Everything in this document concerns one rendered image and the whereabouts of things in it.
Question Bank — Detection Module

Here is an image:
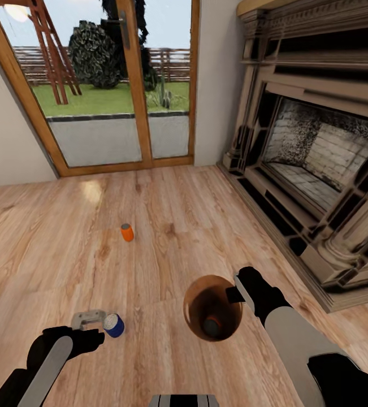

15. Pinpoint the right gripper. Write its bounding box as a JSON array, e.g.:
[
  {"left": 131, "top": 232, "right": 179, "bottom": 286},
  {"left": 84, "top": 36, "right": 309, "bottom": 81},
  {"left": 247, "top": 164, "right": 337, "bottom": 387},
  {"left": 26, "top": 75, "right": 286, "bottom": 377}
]
[{"left": 226, "top": 286, "right": 245, "bottom": 304}]

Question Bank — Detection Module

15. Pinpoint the trash can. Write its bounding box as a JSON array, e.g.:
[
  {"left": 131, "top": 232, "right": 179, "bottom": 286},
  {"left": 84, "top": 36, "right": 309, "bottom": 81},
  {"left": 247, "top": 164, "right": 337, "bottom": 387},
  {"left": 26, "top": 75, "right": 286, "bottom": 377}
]
[{"left": 183, "top": 275, "right": 243, "bottom": 343}]

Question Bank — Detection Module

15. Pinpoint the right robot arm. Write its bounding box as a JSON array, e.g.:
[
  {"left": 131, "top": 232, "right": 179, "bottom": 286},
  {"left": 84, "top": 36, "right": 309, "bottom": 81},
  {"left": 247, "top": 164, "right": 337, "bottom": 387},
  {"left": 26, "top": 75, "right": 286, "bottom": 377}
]
[{"left": 226, "top": 266, "right": 368, "bottom": 407}]

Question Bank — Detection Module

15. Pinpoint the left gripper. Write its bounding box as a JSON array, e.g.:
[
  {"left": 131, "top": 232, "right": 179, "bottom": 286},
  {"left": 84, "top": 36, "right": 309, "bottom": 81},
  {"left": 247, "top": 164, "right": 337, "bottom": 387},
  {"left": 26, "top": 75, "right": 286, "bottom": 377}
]
[{"left": 71, "top": 329, "right": 105, "bottom": 359}]

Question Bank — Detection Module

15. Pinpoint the can of soda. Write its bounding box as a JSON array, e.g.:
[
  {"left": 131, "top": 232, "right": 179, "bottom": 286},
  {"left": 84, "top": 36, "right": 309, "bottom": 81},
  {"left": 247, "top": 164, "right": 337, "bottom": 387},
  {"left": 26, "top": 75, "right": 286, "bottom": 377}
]
[
  {"left": 204, "top": 313, "right": 222, "bottom": 337},
  {"left": 121, "top": 223, "right": 133, "bottom": 241},
  {"left": 103, "top": 313, "right": 124, "bottom": 338}
]

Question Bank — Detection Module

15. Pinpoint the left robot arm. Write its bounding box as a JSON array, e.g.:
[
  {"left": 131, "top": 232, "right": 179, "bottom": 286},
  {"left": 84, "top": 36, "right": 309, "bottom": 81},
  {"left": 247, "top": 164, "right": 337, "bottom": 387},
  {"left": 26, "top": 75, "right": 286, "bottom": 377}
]
[{"left": 0, "top": 310, "right": 106, "bottom": 407}]

